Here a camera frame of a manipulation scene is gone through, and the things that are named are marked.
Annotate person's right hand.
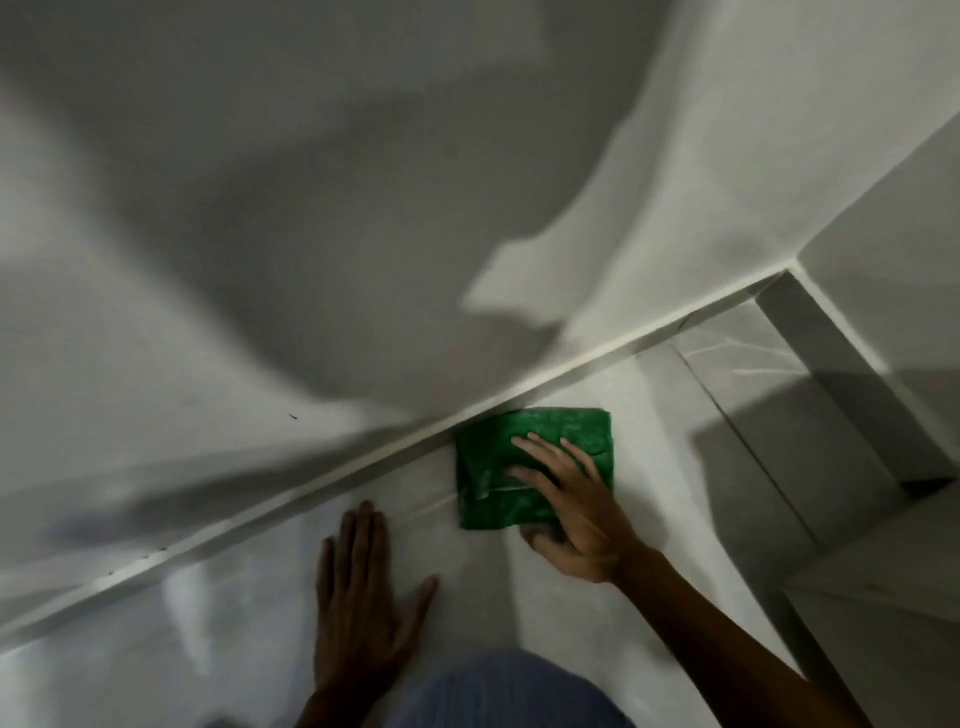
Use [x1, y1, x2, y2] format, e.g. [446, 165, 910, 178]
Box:
[504, 432, 663, 587]

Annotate person's left hand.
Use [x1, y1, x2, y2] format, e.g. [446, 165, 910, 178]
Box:
[313, 501, 441, 697]

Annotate green cleaning cloth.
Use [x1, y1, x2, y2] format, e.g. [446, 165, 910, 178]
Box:
[456, 407, 616, 533]

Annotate person's right forearm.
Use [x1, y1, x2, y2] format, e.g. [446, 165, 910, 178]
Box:
[616, 546, 852, 728]

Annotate person's left forearm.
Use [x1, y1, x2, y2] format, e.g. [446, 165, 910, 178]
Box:
[294, 684, 376, 728]

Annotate white baseboard strip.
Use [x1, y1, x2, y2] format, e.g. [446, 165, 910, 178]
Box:
[0, 258, 801, 655]

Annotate blue ribbed garment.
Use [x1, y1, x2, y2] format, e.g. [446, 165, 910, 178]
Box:
[388, 649, 640, 728]

